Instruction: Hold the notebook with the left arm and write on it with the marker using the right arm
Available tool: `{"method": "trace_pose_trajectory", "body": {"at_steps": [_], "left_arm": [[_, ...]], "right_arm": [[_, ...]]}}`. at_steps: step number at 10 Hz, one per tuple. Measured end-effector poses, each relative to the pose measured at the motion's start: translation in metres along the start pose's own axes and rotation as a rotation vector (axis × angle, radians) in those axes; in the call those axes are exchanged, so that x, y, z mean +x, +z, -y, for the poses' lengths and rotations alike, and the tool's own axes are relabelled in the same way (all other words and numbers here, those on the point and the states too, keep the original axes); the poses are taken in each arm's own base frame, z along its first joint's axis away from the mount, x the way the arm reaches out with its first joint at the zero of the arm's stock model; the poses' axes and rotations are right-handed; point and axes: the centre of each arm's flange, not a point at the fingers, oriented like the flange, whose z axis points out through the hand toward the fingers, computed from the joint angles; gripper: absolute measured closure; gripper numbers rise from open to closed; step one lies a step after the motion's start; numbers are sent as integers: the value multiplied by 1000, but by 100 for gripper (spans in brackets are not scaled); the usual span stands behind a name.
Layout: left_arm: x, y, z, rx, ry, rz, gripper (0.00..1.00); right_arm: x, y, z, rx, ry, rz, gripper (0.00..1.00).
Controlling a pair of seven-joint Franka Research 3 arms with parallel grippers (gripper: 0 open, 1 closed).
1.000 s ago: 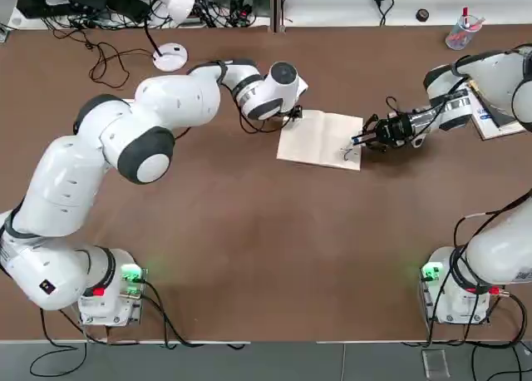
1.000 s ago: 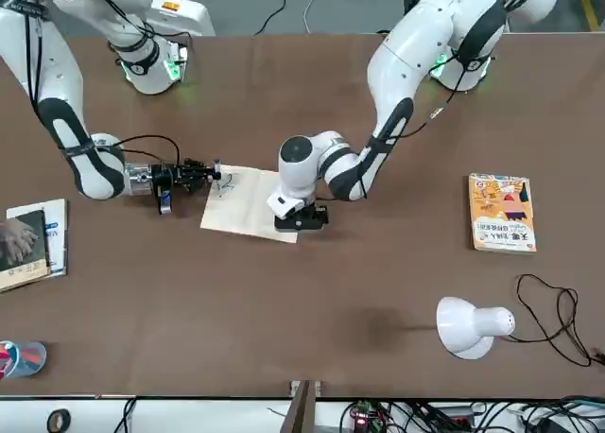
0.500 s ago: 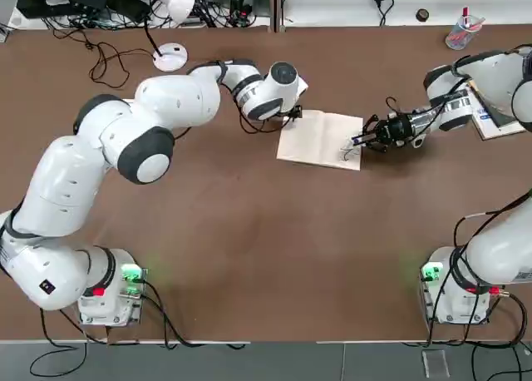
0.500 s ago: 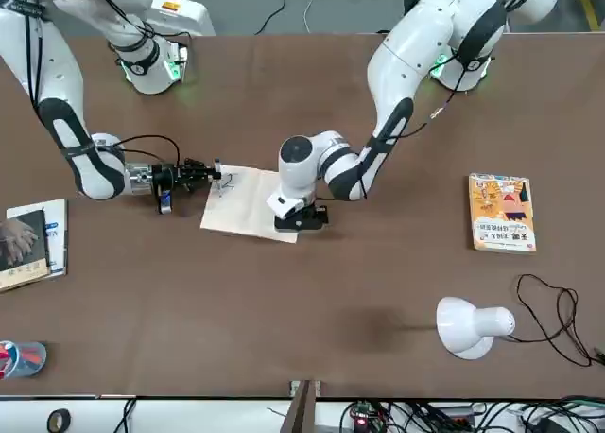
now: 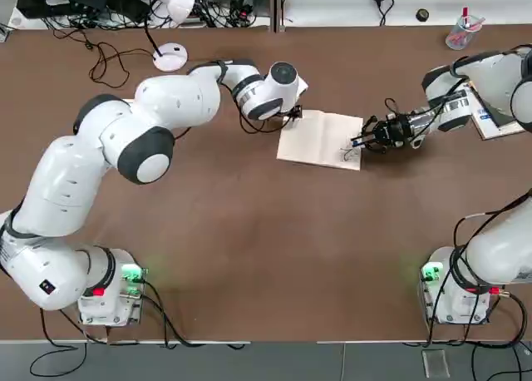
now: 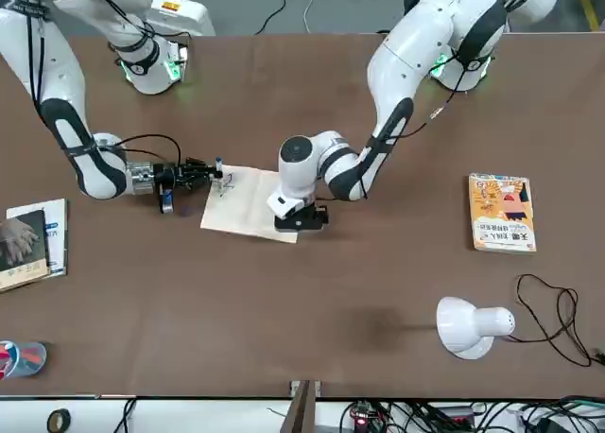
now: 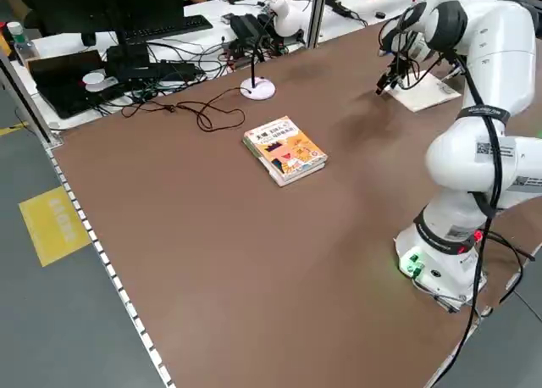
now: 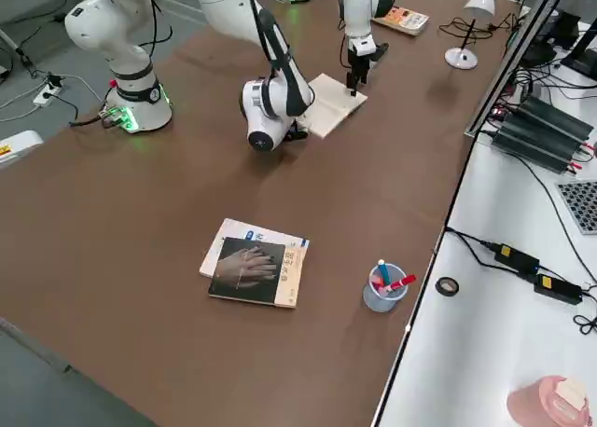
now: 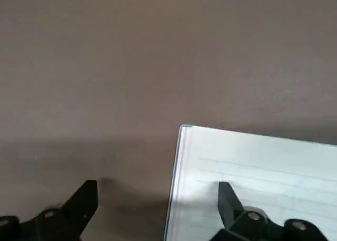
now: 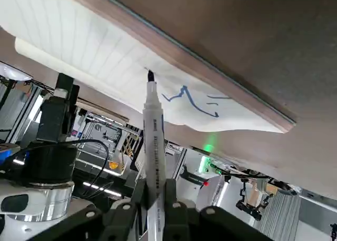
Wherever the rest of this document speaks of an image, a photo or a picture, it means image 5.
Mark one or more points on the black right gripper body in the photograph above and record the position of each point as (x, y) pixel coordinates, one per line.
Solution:
(399, 129)

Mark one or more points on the white lined notebook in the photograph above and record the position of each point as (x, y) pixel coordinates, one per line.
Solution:
(316, 140)

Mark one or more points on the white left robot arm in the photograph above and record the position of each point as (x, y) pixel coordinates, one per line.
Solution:
(62, 189)

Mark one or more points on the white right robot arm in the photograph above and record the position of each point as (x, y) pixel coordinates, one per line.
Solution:
(490, 73)

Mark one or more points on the red marker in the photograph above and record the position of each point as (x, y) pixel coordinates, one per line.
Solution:
(465, 15)

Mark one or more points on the white book with blue print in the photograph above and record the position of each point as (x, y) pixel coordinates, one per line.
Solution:
(481, 121)

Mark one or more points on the clear plastic pen cup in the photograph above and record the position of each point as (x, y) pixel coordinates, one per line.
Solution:
(457, 40)

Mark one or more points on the white side desk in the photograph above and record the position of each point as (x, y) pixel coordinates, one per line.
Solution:
(332, 6)

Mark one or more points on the white desk lamp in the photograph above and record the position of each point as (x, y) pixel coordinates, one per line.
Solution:
(170, 57)

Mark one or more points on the metal floor plate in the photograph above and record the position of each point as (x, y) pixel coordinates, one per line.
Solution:
(435, 363)

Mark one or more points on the aluminium frame post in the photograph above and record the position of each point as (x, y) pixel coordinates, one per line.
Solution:
(276, 6)

